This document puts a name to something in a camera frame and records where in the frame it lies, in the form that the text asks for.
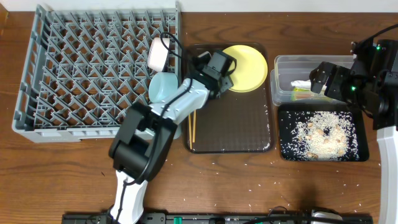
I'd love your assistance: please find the yellow plate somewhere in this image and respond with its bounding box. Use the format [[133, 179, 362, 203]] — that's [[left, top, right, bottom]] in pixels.
[[223, 45, 268, 93]]

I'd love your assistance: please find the white napkin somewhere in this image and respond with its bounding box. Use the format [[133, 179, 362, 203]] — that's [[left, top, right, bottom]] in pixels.
[[290, 80, 311, 90]]

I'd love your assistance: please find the wooden chopstick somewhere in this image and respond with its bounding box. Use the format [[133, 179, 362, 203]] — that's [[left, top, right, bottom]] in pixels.
[[188, 114, 193, 150], [192, 110, 197, 143]]

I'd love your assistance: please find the green snack wrapper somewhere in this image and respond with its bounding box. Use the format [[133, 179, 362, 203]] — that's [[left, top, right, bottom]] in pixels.
[[290, 87, 333, 101]]

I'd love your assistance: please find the light blue bowl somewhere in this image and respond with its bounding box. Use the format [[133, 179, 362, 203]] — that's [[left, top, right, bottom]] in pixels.
[[149, 72, 178, 103]]

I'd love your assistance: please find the pink bowl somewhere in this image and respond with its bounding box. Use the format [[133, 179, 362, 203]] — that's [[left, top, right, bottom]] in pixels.
[[147, 37, 170, 72]]

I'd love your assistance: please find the rice and nuts waste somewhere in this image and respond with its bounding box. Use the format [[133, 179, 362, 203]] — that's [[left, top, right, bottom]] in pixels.
[[279, 111, 360, 161]]

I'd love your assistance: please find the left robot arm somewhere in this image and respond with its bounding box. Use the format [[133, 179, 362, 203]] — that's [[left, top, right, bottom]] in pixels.
[[109, 50, 237, 223]]

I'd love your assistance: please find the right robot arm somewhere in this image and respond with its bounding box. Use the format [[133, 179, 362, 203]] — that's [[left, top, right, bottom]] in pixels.
[[309, 37, 397, 223]]

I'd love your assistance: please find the black waste tray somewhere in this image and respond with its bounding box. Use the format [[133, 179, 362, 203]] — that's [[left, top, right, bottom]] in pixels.
[[278, 104, 369, 162]]

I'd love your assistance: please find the grey dishwasher rack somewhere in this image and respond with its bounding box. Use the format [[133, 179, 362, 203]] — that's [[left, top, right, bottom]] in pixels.
[[12, 5, 181, 143]]

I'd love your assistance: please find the brown serving tray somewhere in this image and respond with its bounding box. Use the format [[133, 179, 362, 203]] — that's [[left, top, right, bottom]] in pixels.
[[183, 42, 275, 154]]

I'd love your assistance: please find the clear plastic bin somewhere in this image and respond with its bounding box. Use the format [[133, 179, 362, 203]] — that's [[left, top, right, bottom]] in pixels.
[[271, 55, 353, 106]]

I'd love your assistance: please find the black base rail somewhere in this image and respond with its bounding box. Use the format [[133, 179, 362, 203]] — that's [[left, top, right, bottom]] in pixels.
[[61, 211, 374, 224]]

